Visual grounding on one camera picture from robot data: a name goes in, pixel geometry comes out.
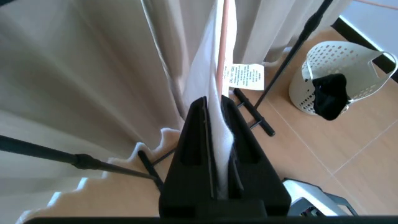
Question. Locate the white laundry basket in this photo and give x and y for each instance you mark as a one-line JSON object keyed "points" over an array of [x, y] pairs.
{"points": [[342, 59]]}

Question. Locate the beige curtain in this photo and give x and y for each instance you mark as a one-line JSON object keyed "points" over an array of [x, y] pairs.
{"points": [[77, 77]]}

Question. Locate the black clothes rack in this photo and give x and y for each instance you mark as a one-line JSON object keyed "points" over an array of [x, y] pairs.
{"points": [[40, 152]]}

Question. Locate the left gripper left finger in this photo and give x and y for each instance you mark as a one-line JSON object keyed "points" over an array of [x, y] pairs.
{"points": [[189, 174]]}

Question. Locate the white printed t-shirt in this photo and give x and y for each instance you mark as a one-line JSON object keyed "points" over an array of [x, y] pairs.
{"points": [[205, 62]]}

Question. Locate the black garment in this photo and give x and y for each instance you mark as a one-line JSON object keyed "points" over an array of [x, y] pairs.
{"points": [[329, 96]]}

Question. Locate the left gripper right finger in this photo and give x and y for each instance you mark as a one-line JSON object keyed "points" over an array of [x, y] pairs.
{"points": [[255, 177]]}

